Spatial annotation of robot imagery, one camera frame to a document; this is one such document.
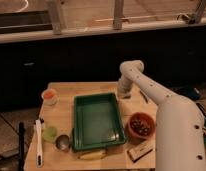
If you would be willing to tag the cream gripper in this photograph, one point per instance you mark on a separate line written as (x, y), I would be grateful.
(123, 93)

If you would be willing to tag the green plastic tray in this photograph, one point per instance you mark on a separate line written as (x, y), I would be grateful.
(97, 122)

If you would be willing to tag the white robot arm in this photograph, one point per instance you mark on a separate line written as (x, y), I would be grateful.
(179, 142)

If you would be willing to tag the orange bowl with beads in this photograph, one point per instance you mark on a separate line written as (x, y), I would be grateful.
(140, 126)

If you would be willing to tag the wooden block eraser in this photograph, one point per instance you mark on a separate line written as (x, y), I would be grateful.
(140, 150)

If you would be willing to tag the yellow banana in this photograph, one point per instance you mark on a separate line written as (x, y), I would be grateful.
(95, 155)

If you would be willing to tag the jar with orange lid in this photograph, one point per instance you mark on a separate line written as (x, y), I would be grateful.
(49, 96)

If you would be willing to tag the green bin with items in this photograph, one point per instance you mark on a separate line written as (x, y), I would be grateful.
(203, 110)

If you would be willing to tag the small metal cup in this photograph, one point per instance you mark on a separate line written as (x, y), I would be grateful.
(63, 143)

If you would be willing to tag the light green cup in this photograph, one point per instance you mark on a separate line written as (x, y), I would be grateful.
(49, 134)

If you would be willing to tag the black pole stand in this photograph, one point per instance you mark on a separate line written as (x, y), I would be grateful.
(21, 147)

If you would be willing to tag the white long-handled brush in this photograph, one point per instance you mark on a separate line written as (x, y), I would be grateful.
(39, 143)

